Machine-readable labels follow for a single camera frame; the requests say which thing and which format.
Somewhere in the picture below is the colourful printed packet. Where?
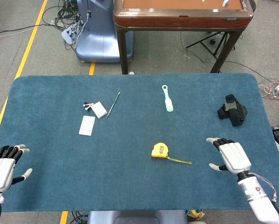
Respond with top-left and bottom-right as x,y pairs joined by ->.
187,209 -> 205,220

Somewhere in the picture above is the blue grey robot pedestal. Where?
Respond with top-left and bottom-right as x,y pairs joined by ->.
75,0 -> 134,63

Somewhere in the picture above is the flat white rectangular plate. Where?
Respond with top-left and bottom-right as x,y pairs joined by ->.
78,115 -> 96,136

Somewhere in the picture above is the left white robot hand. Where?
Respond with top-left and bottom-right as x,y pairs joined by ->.
0,144 -> 34,193

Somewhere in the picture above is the blue carpet table cover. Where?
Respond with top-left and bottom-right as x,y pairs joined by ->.
0,73 -> 279,213

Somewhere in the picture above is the small white card box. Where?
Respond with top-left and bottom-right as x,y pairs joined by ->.
91,101 -> 107,119

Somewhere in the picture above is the yellow tape measure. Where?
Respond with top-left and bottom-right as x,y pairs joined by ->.
151,142 -> 192,165

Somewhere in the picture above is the black cable bundle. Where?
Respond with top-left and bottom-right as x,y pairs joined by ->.
42,0 -> 84,31

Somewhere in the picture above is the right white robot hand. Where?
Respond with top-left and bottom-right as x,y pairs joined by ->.
206,137 -> 252,175

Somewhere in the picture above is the white power strip with plugs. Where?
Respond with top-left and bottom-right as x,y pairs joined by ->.
61,22 -> 84,45

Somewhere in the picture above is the brown mahjong table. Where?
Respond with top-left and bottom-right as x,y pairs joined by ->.
113,0 -> 254,75

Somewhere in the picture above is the thin metal rod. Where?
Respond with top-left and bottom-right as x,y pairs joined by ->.
106,91 -> 121,119

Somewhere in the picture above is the mint green brush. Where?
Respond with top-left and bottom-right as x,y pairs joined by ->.
161,84 -> 174,113

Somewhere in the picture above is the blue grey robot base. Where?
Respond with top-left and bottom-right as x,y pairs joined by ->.
87,210 -> 188,224

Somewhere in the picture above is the white hanging pendant cable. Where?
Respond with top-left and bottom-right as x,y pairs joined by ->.
73,10 -> 92,47

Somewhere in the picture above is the black elastic strap mount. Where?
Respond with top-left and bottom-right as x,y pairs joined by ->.
217,93 -> 249,127

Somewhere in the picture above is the black tripod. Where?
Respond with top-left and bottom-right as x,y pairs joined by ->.
185,31 -> 236,60

